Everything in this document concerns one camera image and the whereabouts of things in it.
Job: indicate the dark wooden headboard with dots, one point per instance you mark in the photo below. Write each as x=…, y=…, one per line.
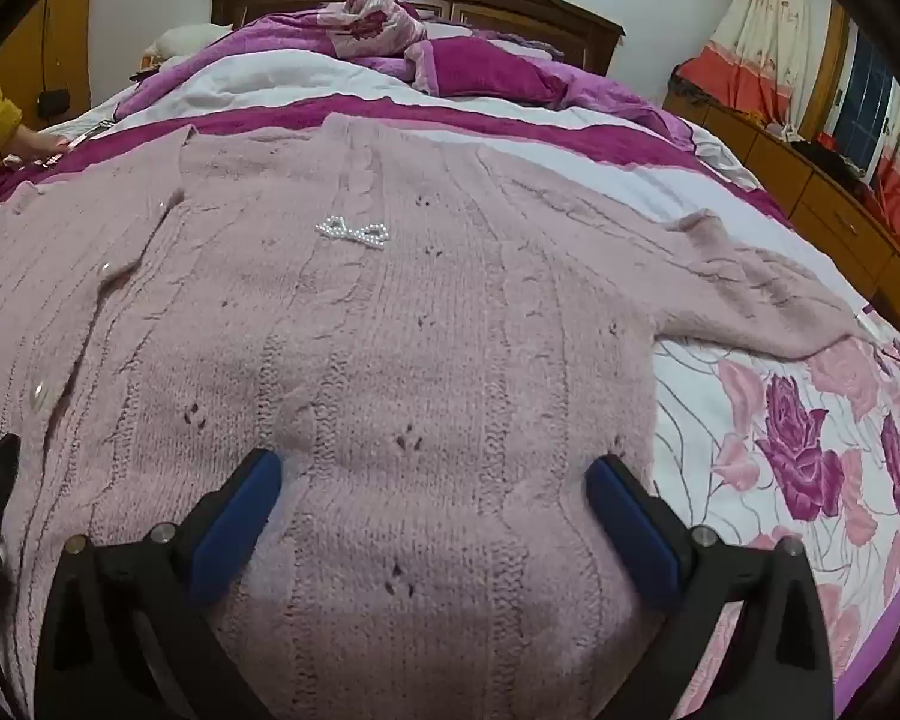
x=495, y=0

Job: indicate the pink knit sweater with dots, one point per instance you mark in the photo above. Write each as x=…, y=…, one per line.
x=420, y=315

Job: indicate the orange wooden wardrobe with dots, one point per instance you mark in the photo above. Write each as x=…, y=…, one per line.
x=22, y=45

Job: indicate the magenta plush blanket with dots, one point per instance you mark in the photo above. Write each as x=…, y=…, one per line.
x=487, y=67

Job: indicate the white pillow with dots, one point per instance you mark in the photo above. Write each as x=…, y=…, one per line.
x=187, y=37

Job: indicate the floral striped quilt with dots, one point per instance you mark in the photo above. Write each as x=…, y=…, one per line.
x=757, y=427

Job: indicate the pink floral bundled bedding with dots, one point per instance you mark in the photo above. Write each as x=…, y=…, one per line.
x=375, y=22

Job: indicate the window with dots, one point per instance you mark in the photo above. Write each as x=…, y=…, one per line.
x=866, y=97

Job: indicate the dark cloth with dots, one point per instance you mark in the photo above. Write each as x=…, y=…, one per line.
x=825, y=154

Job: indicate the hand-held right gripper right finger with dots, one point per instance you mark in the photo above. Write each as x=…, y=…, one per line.
x=630, y=525

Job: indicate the shiny metal object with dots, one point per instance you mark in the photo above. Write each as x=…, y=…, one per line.
x=82, y=136

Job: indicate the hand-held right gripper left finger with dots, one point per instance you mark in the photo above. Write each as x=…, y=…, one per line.
x=244, y=517

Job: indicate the red and cream curtain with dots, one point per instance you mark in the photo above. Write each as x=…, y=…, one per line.
x=765, y=30

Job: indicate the wooden dresser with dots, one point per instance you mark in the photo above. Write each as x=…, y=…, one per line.
x=810, y=195

